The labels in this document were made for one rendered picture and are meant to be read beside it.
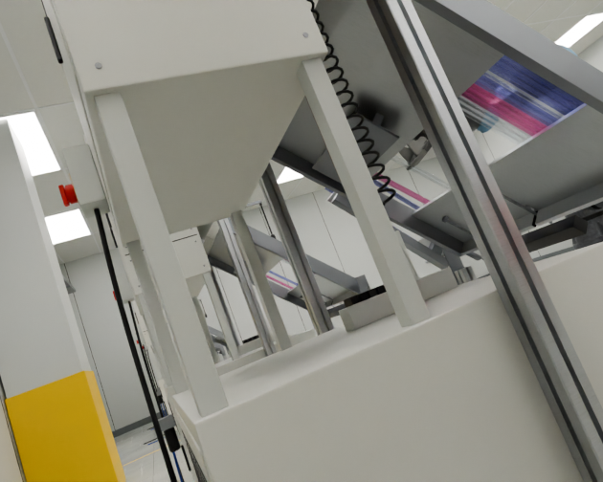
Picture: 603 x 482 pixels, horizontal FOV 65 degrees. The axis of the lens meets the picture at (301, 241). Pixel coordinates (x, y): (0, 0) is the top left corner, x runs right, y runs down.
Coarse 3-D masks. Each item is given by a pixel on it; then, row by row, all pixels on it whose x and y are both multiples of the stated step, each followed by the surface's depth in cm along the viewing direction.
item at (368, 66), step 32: (320, 0) 86; (352, 0) 83; (352, 32) 89; (448, 32) 81; (352, 64) 97; (384, 64) 93; (448, 64) 88; (480, 64) 85; (384, 96) 101; (288, 128) 126; (384, 128) 106; (416, 128) 107; (320, 160) 126; (384, 160) 122
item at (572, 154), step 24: (576, 120) 88; (600, 120) 86; (528, 144) 98; (552, 144) 96; (576, 144) 93; (600, 144) 91; (504, 168) 108; (528, 168) 105; (552, 168) 102; (576, 168) 99; (600, 168) 96; (504, 192) 115; (528, 192) 112; (552, 192) 109; (576, 192) 106; (432, 216) 138; (456, 216) 133
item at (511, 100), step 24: (504, 72) 86; (528, 72) 84; (480, 96) 93; (504, 96) 90; (528, 96) 88; (552, 96) 86; (480, 120) 99; (504, 120) 96; (528, 120) 94; (552, 120) 91
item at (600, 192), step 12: (588, 192) 103; (600, 192) 99; (552, 204) 112; (564, 204) 108; (576, 204) 104; (588, 204) 101; (528, 216) 119; (540, 216) 115; (552, 216) 110; (528, 228) 118; (468, 240) 143; (468, 252) 141
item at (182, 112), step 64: (64, 0) 55; (128, 0) 57; (192, 0) 60; (256, 0) 63; (64, 64) 90; (128, 64) 55; (192, 64) 58; (256, 64) 61; (320, 64) 64; (128, 128) 54; (192, 128) 71; (256, 128) 79; (320, 128) 65; (64, 192) 106; (128, 192) 52; (192, 192) 98; (256, 256) 122; (384, 256) 59; (192, 320) 51; (192, 384) 49; (192, 448) 66
